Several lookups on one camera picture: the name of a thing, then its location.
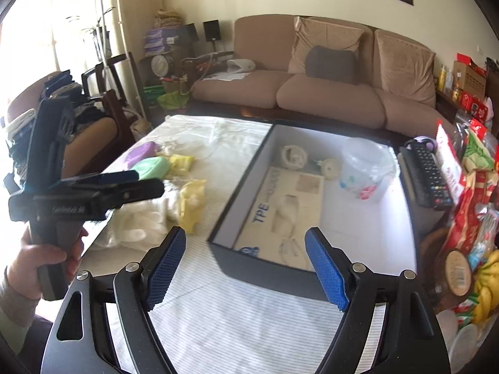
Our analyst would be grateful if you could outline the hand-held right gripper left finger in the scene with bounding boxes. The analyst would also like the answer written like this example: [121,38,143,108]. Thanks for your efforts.
[41,226,188,374]

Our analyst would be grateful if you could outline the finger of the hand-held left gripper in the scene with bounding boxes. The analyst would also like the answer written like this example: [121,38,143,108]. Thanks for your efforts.
[76,170,151,188]
[107,178,166,208]

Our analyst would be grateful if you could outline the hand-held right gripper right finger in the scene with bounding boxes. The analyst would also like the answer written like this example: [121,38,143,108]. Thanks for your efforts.
[304,227,451,374]

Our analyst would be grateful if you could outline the black storage box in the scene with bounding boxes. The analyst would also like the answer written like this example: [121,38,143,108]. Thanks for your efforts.
[206,122,422,306]

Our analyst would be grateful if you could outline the beige printed carton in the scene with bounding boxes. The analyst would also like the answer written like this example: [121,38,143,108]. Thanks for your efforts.
[233,165,326,271]

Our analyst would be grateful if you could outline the white round spool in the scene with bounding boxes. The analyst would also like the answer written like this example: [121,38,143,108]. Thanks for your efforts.
[320,158,341,180]

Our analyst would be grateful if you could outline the clear plastic tub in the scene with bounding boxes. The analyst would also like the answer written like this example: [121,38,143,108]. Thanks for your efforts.
[339,137,398,201]

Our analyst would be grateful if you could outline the white tape roll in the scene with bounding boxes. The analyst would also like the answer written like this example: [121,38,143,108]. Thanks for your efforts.
[281,145,309,170]

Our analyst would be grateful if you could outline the person's left forearm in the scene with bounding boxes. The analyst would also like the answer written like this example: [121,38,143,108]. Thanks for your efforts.
[0,266,41,330]

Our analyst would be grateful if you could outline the person's left hand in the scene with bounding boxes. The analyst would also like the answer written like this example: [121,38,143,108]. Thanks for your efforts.
[7,226,89,294]

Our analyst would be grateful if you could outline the green soap case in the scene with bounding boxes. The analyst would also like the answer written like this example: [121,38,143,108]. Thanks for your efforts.
[130,157,170,182]

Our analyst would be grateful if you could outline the purple soap case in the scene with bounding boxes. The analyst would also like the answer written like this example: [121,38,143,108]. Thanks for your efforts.
[125,141,158,164]

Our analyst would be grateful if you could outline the yellow packet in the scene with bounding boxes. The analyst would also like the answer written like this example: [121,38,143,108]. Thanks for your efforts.
[168,154,196,177]
[173,179,208,235]

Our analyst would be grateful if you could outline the brown armchair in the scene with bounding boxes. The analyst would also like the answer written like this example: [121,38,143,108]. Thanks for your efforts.
[8,72,125,180]

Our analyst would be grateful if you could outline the dark clothes pile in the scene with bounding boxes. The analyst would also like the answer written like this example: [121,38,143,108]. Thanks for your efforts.
[8,70,102,152]

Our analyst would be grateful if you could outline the clear plastic bag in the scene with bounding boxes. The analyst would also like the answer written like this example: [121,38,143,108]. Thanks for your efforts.
[454,109,474,133]
[156,115,219,160]

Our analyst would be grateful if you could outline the white striped tablecloth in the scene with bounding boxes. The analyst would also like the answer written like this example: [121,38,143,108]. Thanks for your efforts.
[84,115,394,374]

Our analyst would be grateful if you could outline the dark wooden chair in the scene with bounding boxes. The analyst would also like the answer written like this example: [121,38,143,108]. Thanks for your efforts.
[82,52,147,125]

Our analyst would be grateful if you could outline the green plastic basket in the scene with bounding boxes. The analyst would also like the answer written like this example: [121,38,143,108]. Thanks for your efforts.
[143,86,164,104]

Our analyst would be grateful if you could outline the green plastic bag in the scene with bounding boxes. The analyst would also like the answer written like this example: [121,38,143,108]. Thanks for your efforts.
[157,91,188,110]

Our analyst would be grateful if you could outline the green houseplant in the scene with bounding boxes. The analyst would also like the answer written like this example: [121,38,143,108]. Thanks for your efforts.
[66,6,118,53]

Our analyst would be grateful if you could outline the dark wooden side table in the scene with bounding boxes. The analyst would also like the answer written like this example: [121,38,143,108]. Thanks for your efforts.
[434,88,464,125]
[181,50,235,94]

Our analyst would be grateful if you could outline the black remote control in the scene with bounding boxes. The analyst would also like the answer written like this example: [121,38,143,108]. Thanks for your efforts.
[400,142,455,209]

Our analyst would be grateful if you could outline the white papers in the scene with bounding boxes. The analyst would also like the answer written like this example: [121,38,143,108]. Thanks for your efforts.
[203,71,244,82]

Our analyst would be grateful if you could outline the stack of purple tissue packs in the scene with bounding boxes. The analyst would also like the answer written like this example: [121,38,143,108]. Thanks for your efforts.
[144,27,188,55]

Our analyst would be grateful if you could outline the white coat stand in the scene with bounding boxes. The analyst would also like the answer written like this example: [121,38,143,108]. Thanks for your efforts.
[88,0,146,121]

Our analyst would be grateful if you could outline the clear plastic container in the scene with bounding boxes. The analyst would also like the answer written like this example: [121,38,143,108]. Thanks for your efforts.
[434,312,492,363]

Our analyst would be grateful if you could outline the light blue snack packet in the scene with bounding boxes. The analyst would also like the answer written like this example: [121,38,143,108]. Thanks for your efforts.
[466,206,499,269]

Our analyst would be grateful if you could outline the white red-edged bag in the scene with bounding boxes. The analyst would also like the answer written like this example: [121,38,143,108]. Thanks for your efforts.
[434,124,468,203]

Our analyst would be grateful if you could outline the yellow bananas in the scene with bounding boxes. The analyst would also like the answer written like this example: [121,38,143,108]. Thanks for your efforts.
[470,249,499,324]

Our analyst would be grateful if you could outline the purple round lid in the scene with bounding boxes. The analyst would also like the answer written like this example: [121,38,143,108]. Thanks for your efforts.
[405,136,436,152]

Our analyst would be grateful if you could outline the beige woven bag pile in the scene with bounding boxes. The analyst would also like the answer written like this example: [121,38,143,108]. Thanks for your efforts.
[154,8,184,30]

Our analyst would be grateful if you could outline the beige sofa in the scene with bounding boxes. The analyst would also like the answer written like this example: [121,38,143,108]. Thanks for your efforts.
[191,16,453,137]

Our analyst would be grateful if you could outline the green patterned bag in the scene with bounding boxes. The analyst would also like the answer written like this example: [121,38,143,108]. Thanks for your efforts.
[462,128,494,174]

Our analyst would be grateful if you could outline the grey lumbar pillow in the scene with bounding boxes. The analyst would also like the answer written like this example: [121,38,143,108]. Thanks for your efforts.
[305,46,359,85]

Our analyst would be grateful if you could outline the beige back cushion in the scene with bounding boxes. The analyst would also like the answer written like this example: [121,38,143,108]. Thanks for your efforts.
[288,16,365,74]
[374,29,436,108]

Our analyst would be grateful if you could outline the red gift box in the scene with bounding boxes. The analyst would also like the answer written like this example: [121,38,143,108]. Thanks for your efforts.
[460,89,492,119]

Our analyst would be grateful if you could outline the brown cardboard box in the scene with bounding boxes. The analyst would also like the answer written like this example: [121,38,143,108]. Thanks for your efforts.
[453,60,488,98]

